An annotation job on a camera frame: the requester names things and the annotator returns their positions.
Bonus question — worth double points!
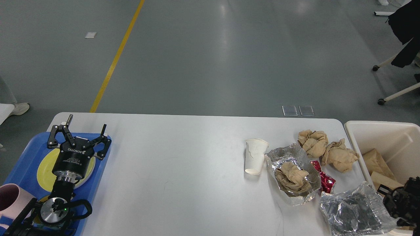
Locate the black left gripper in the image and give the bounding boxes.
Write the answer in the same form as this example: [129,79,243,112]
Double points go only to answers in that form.
[47,114,112,183]

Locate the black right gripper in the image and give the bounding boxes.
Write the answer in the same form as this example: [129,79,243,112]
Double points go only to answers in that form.
[377,177,420,227]

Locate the brown paper bag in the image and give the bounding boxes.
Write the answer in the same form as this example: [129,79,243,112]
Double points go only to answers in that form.
[362,149,396,181]
[370,171,404,191]

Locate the clear plastic wrap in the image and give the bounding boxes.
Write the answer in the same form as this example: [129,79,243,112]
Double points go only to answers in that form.
[320,181,397,236]

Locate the yellow plastic plate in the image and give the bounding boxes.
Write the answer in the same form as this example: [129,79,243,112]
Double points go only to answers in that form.
[37,147,95,192]

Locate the pink ribbed mug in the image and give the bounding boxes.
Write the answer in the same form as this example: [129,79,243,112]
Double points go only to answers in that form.
[0,183,35,233]

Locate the aluminium foil tray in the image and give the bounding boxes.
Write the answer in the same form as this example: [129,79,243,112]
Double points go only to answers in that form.
[266,143,321,206]

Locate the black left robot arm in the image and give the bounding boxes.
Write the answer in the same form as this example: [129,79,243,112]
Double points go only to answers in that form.
[1,115,112,236]

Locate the pale green plate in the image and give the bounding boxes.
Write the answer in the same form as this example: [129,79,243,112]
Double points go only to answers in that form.
[75,158,96,189]

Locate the brown paper bag in bin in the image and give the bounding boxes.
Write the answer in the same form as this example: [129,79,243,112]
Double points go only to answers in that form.
[362,149,396,181]

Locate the cream plastic bin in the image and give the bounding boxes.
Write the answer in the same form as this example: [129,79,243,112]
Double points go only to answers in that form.
[345,121,420,184]

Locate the red foil wrapper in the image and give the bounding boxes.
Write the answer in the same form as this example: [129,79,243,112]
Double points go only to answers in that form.
[310,160,336,194]

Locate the crumpled beige napkin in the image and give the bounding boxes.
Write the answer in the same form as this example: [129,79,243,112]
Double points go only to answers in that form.
[298,129,329,158]
[321,138,360,173]

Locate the white shoe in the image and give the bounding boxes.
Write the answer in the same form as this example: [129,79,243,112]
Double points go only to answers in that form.
[9,103,30,117]

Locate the beige office chair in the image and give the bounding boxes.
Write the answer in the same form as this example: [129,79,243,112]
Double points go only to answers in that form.
[371,53,419,106]

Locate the crumpled brown napkin in foil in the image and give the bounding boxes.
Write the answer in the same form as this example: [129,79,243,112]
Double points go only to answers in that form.
[275,162,311,197]

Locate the floor outlet plates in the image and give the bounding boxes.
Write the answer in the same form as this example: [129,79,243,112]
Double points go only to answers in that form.
[282,106,315,117]

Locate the white paper cup lying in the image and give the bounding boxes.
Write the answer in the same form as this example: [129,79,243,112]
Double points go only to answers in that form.
[244,138,269,175]

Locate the black jacket on chair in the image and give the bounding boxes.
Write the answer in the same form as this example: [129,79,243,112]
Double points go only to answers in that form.
[388,0,420,68]

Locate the white desk frame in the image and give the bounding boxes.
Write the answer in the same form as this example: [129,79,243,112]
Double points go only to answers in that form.
[374,11,395,16]

